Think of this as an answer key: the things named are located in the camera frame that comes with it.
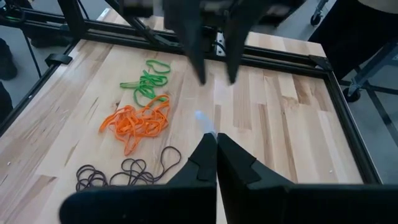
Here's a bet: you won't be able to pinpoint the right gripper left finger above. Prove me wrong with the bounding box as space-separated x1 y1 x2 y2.
58 133 218 224

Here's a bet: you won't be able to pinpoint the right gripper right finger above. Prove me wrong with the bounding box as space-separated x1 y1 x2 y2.
216 133 398 224

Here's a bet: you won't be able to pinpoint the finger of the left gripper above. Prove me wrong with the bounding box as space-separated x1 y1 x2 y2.
223 9 261 85
163 0 208 86

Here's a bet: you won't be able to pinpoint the black rubber band pile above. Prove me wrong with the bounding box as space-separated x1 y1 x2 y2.
75 145 183 192

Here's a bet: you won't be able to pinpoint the green rubber band pile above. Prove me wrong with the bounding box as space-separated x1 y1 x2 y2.
119 58 172 108

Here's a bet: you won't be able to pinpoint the orange rubber band pile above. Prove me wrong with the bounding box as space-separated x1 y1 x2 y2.
98 94 172 157

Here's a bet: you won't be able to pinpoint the person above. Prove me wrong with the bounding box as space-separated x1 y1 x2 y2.
307 0 398 80

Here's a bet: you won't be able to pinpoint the black aluminium table frame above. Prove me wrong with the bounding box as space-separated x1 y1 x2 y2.
0 0 384 185

